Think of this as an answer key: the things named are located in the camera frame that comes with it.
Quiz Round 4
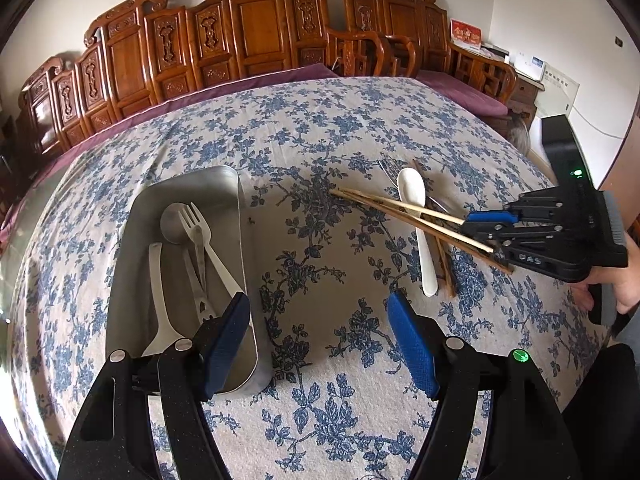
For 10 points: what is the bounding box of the carved wooden sofa bench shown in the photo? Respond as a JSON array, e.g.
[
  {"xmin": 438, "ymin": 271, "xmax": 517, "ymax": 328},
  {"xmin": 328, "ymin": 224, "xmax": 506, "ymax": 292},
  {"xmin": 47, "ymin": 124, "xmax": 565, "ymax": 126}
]
[{"xmin": 15, "ymin": 0, "xmax": 351, "ymax": 161}]

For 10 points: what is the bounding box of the white wall cable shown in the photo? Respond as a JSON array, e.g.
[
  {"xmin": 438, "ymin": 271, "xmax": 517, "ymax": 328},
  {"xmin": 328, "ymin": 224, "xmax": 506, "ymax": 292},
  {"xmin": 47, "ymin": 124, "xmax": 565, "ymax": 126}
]
[{"xmin": 570, "ymin": 105, "xmax": 626, "ymax": 138}]

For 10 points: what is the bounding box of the rectangular metal tray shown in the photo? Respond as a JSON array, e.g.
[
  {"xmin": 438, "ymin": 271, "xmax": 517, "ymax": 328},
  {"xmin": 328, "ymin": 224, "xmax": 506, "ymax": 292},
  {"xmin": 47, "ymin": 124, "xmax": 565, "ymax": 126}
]
[{"xmin": 103, "ymin": 164, "xmax": 273, "ymax": 396}]

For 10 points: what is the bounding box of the person's right hand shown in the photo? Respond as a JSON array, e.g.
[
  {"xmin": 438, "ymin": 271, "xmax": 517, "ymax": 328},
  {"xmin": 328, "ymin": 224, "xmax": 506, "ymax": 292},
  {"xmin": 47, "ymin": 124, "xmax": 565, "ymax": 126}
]
[{"xmin": 572, "ymin": 252, "xmax": 640, "ymax": 316}]

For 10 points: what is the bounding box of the red desk card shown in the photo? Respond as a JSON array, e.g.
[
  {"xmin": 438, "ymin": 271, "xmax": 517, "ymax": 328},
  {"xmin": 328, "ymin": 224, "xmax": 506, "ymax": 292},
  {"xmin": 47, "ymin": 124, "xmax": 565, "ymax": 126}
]
[{"xmin": 450, "ymin": 19, "xmax": 483, "ymax": 51}]

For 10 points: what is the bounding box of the person's dark clothing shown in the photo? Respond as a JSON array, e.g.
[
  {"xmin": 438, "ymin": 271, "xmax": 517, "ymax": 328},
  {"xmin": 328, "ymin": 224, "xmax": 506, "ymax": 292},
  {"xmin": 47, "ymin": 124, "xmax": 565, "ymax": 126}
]
[{"xmin": 570, "ymin": 342, "xmax": 640, "ymax": 480}]

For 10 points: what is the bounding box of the wooden side table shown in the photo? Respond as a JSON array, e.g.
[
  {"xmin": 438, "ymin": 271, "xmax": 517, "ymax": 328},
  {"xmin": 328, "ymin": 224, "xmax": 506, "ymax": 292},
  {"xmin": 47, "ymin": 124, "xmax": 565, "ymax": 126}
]
[{"xmin": 505, "ymin": 72, "xmax": 546, "ymax": 121}]

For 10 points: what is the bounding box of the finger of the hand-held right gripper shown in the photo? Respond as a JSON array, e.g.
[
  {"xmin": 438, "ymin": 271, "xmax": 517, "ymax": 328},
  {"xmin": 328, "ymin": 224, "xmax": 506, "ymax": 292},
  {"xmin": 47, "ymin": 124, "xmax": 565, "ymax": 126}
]
[
  {"xmin": 462, "ymin": 187, "xmax": 563, "ymax": 226},
  {"xmin": 460, "ymin": 224, "xmax": 551, "ymax": 271}
]

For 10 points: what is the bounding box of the white plastic fork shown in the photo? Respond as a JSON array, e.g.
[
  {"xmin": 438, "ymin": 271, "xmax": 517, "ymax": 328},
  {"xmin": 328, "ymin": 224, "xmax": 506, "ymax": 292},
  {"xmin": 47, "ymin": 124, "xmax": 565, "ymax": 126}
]
[{"xmin": 178, "ymin": 203, "xmax": 241, "ymax": 311}]

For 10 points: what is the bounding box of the blue floral tablecloth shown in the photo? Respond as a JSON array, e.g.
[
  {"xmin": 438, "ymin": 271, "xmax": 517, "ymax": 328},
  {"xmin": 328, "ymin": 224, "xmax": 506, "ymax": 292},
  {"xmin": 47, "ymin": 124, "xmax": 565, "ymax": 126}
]
[{"xmin": 10, "ymin": 76, "xmax": 608, "ymax": 480}]

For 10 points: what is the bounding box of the metal fork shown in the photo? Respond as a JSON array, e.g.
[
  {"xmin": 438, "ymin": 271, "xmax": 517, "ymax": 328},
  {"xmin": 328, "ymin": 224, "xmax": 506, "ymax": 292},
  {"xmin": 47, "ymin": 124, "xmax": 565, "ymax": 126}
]
[{"xmin": 378, "ymin": 156, "xmax": 402, "ymax": 188}]

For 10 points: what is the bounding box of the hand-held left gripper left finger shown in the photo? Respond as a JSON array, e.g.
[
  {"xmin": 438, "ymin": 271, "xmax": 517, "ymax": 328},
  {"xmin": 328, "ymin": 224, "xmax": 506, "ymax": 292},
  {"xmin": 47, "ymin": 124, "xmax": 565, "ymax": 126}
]
[{"xmin": 57, "ymin": 292, "xmax": 251, "ymax": 480}]

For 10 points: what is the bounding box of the metal spoon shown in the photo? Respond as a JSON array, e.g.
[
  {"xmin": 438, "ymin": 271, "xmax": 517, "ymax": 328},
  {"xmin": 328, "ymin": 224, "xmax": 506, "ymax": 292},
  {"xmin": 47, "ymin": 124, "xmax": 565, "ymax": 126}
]
[
  {"xmin": 160, "ymin": 202, "xmax": 203, "ymax": 313},
  {"xmin": 427, "ymin": 195, "xmax": 455, "ymax": 217}
]

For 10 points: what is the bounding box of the white wall panel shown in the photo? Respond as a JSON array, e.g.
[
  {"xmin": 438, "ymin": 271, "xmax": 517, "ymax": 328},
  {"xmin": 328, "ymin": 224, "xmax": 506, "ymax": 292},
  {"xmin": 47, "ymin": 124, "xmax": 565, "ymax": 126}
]
[{"xmin": 542, "ymin": 62, "xmax": 581, "ymax": 113}]

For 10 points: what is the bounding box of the carved wooden armchair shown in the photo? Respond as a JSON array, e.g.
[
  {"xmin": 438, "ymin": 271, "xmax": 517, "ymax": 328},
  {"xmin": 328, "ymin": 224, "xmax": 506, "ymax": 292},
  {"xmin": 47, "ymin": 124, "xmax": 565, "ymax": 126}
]
[{"xmin": 327, "ymin": 0, "xmax": 518, "ymax": 116}]

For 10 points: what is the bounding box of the purple armchair cushion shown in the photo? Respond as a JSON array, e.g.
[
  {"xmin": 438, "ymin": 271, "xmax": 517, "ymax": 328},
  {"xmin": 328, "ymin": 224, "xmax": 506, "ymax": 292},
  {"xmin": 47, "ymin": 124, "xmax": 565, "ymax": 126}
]
[{"xmin": 415, "ymin": 70, "xmax": 511, "ymax": 117}]

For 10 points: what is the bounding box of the metal cutlery piece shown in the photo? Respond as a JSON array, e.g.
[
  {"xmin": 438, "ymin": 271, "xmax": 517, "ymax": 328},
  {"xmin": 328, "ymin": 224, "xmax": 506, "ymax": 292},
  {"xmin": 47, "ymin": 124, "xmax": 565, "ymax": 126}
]
[{"xmin": 192, "ymin": 225, "xmax": 220, "ymax": 328}]

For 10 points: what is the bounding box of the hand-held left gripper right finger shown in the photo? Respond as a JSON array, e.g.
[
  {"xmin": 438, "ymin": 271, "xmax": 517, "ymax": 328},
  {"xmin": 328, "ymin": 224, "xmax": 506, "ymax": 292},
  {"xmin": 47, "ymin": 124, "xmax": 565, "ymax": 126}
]
[{"xmin": 387, "ymin": 291, "xmax": 583, "ymax": 480}]

